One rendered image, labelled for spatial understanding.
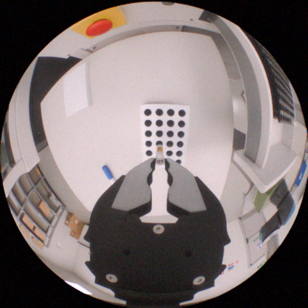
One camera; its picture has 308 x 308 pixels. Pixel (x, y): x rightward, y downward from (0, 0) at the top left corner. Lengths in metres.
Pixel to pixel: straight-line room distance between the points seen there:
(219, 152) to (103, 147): 0.29
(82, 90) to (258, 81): 0.33
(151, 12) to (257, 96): 0.24
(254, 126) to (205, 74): 0.14
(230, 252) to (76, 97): 3.56
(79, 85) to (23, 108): 0.39
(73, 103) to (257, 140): 0.38
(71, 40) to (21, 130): 0.40
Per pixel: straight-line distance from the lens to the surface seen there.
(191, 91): 0.23
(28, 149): 0.54
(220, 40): 0.43
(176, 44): 0.27
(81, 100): 0.27
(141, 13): 0.26
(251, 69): 0.19
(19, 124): 0.56
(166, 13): 0.27
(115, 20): 0.21
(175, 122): 0.18
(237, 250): 3.48
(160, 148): 0.16
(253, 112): 0.19
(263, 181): 0.18
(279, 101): 0.21
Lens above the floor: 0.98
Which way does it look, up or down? 62 degrees down
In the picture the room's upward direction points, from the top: 174 degrees counter-clockwise
